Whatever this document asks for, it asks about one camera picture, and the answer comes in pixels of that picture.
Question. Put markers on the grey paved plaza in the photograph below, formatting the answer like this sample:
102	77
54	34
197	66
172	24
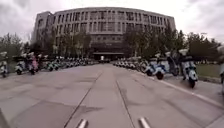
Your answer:
106	96

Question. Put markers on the large curved grey building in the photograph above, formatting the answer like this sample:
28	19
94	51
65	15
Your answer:
106	26

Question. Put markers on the row of parked scooters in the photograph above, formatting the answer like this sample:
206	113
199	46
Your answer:
50	63
160	66

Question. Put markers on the row of trees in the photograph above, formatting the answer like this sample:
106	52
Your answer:
50	43
173	43

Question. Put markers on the robot's own part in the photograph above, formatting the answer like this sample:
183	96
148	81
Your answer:
144	123
82	124

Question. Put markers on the pale kerb line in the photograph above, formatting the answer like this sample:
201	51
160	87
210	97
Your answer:
186	90

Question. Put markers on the grass strip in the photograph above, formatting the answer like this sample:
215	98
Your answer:
208	70

